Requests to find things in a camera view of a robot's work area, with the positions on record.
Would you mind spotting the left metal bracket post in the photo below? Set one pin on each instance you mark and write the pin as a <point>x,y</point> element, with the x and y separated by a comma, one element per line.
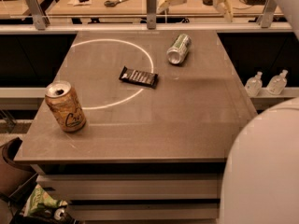
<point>40,18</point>

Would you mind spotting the scissors on desk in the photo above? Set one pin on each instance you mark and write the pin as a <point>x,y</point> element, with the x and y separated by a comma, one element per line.
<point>109,3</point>

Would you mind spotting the green chip bag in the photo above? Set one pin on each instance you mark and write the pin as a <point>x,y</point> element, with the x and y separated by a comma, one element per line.
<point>41,204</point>

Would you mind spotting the clear sanitizer bottle near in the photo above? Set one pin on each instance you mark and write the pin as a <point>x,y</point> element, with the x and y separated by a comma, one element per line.
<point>254,85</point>

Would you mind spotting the orange LaCroix can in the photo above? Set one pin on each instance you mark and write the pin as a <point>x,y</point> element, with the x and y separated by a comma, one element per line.
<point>63,102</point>

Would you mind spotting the brown bin on floor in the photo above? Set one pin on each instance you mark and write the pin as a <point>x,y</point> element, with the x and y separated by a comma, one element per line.
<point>12,174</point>

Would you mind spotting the middle metal bracket post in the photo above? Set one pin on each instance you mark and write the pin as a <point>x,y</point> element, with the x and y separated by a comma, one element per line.
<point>151,14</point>

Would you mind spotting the clear sanitizer bottle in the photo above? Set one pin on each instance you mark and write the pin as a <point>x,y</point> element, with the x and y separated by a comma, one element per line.
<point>277,83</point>
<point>254,85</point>

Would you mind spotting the right metal bracket post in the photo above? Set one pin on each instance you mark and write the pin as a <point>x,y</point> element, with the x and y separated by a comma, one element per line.
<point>266,18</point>

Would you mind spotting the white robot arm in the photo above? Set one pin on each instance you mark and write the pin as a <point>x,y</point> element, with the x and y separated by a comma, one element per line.
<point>260,184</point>

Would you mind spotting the clear sanitizer bottle far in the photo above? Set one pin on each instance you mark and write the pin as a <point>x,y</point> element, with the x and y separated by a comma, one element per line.
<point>277,83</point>

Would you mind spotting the green soda can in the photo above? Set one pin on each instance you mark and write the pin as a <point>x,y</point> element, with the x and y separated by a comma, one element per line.
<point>178,51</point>

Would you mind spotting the metal bracket post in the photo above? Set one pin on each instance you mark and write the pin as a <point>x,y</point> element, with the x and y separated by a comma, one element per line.
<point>266,18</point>
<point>40,18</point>
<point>151,14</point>

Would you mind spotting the dark chocolate bar wrapper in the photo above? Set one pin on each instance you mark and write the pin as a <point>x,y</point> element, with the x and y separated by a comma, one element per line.
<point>138,77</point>

